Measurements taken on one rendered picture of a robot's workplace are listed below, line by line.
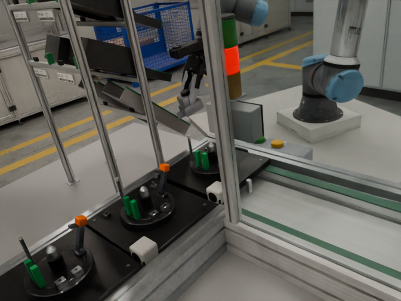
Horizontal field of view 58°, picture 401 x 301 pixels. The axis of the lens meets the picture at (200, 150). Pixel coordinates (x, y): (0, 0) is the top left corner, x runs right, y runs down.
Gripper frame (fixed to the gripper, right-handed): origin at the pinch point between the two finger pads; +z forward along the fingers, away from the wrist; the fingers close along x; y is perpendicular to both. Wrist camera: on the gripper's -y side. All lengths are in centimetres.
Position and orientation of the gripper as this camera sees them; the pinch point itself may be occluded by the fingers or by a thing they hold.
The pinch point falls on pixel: (186, 98)
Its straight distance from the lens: 111.3
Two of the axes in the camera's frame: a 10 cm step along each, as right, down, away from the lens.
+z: -2.5, 9.4, 2.3
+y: 8.4, 0.9, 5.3
